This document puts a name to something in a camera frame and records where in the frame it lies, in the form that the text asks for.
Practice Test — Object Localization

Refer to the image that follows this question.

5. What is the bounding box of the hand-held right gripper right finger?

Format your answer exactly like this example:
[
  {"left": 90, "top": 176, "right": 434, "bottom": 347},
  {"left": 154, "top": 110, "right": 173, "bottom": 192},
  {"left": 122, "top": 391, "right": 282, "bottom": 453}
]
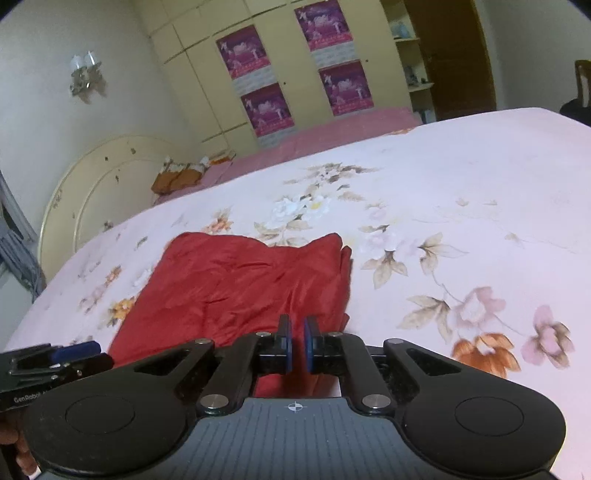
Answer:
[{"left": 302, "top": 315, "right": 465, "bottom": 417}]

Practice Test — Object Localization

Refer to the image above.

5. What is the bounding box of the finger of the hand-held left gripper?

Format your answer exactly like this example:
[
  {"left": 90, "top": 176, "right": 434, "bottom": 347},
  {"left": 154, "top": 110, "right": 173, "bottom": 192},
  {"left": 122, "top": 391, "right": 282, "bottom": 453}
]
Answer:
[{"left": 50, "top": 340, "right": 114, "bottom": 380}]

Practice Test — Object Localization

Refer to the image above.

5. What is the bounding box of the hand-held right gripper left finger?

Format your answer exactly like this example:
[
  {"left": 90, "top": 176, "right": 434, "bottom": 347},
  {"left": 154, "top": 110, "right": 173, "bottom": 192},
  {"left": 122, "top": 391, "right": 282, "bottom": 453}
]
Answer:
[{"left": 131, "top": 314, "right": 293, "bottom": 417}]

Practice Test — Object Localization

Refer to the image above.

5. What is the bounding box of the red puffer jacket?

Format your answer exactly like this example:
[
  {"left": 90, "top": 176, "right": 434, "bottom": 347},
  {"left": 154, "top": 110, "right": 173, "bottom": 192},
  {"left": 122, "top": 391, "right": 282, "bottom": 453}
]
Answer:
[{"left": 108, "top": 232, "right": 354, "bottom": 398}]

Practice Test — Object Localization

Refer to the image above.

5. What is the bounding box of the person's left hand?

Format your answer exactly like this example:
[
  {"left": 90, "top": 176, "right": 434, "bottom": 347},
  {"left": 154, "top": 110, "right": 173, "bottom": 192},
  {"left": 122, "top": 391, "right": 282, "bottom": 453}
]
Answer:
[{"left": 0, "top": 415, "right": 37, "bottom": 479}]

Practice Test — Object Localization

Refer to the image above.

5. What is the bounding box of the grey hanging cloth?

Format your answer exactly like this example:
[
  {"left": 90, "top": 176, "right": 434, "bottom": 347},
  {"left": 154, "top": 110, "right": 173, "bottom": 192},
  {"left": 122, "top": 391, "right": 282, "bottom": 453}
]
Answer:
[{"left": 0, "top": 170, "right": 48, "bottom": 304}]

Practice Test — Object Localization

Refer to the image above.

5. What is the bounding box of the cream bed headboard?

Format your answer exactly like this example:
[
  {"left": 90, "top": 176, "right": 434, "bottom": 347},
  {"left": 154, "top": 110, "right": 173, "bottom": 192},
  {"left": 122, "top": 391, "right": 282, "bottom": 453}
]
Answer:
[{"left": 39, "top": 135, "right": 205, "bottom": 280}]

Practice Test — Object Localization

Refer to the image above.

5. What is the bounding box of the orange cloth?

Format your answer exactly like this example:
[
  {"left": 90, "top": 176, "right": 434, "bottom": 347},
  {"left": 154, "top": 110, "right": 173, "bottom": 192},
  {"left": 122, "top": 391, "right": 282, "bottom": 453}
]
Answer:
[{"left": 152, "top": 156, "right": 232, "bottom": 195}]

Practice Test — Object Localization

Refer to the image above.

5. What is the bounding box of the floral pink bed sheet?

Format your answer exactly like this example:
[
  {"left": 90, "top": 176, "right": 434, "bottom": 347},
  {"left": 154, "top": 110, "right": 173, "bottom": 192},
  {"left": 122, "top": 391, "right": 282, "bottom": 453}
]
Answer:
[{"left": 0, "top": 107, "right": 591, "bottom": 480}]

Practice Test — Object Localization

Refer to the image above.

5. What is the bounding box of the plain pink bedspread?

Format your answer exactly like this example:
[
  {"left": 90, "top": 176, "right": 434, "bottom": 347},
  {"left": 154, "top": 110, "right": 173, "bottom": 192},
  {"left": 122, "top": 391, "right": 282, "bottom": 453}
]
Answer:
[{"left": 152, "top": 106, "right": 424, "bottom": 206}]

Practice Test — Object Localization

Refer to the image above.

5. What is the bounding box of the cream wardrobe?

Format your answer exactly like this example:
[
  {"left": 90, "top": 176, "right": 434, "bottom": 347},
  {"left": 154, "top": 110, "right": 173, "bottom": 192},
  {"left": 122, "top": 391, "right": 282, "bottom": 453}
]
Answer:
[{"left": 134, "top": 0, "right": 437, "bottom": 155}]

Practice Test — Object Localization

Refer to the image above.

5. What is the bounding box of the brown wooden door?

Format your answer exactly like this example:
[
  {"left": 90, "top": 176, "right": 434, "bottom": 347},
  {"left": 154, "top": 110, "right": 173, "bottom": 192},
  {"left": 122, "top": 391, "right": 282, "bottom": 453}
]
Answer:
[{"left": 404, "top": 0, "right": 498, "bottom": 123}]

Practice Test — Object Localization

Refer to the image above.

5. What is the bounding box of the dark wooden chair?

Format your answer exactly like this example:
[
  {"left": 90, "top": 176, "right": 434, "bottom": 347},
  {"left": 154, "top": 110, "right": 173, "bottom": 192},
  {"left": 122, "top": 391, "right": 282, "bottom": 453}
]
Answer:
[{"left": 559, "top": 60, "right": 591, "bottom": 126}]

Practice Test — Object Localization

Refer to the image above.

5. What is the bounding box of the purple wall poster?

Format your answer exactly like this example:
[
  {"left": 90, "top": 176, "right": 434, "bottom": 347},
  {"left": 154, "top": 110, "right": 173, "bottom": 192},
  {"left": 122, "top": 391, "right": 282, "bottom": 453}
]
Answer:
[
  {"left": 318, "top": 60, "right": 375, "bottom": 117},
  {"left": 240, "top": 83, "right": 296, "bottom": 138},
  {"left": 294, "top": 0, "right": 352, "bottom": 65},
  {"left": 215, "top": 25, "right": 274, "bottom": 93}
]

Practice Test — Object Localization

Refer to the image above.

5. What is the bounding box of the glass wall lamp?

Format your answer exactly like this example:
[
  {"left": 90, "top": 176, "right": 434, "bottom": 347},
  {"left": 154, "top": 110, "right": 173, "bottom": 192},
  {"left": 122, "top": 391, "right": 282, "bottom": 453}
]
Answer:
[{"left": 69, "top": 51, "right": 106, "bottom": 103}]

